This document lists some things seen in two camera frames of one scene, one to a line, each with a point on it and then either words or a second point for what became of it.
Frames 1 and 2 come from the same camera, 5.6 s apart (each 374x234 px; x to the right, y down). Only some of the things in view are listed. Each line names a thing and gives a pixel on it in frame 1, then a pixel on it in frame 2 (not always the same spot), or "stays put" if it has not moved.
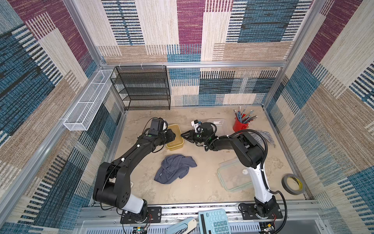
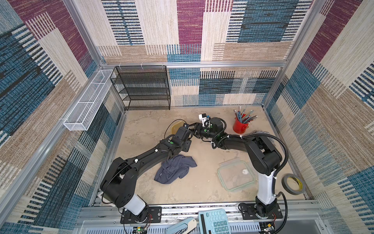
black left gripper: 170,133 → 188,145
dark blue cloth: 174,166 stays put
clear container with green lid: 233,175 stays put
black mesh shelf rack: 142,87 stays put
